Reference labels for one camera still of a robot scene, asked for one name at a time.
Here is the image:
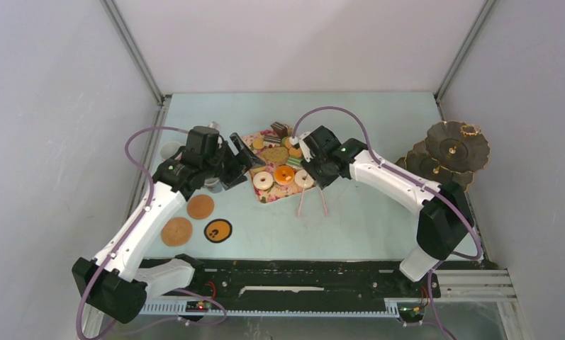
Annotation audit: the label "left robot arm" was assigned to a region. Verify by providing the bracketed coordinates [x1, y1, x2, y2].
[72, 126, 265, 324]

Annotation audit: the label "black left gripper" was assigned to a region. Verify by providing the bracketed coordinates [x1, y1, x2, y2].
[202, 133, 265, 190]

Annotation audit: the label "orange glazed donut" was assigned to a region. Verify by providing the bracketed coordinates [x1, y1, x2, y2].
[273, 165, 295, 186]

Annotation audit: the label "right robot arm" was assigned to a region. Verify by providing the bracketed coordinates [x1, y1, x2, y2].
[289, 126, 474, 296]

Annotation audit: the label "white donut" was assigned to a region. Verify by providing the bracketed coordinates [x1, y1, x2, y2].
[294, 169, 315, 190]
[252, 171, 274, 191]

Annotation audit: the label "small yellow cookie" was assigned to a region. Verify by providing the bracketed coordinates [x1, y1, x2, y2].
[252, 138, 264, 150]

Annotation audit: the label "floral rectangular tray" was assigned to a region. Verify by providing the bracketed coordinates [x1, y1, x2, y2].
[242, 122, 315, 204]

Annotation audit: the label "green striped cake slice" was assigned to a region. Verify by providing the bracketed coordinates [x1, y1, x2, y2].
[286, 157, 302, 169]

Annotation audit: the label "upper wooden round coaster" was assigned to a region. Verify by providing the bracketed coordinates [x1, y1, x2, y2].
[186, 194, 215, 220]

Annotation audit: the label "brown oval cookie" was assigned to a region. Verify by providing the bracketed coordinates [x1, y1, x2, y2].
[259, 147, 289, 164]

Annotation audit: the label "pink handled metal tongs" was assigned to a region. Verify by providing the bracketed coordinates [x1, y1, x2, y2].
[296, 186, 330, 218]

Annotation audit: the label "orange round biscuit lower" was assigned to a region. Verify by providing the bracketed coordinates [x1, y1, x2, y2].
[288, 147, 303, 159]

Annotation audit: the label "striped chocolate cake slice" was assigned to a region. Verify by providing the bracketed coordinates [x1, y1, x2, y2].
[263, 135, 281, 147]

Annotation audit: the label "blue grey mug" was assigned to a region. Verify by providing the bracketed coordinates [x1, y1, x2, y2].
[203, 178, 223, 193]

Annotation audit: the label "three tier black cake stand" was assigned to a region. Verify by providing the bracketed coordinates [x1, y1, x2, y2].
[396, 120, 491, 192]

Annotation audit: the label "orange question mark coaster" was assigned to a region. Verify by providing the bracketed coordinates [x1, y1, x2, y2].
[203, 219, 233, 244]

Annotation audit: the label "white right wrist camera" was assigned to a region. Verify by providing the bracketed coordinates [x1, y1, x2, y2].
[290, 132, 313, 162]

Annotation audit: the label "chocolate cake piece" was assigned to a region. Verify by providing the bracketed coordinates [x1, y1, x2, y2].
[270, 122, 289, 139]

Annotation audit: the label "wooden round coaster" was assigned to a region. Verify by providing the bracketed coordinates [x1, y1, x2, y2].
[161, 217, 193, 247]
[186, 194, 215, 220]

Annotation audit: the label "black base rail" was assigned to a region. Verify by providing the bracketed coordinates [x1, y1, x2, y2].
[186, 259, 430, 316]

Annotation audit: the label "lower wooden round coaster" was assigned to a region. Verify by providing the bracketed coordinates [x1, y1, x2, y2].
[161, 217, 193, 247]

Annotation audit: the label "pink mug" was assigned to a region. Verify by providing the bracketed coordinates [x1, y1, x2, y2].
[160, 141, 184, 161]

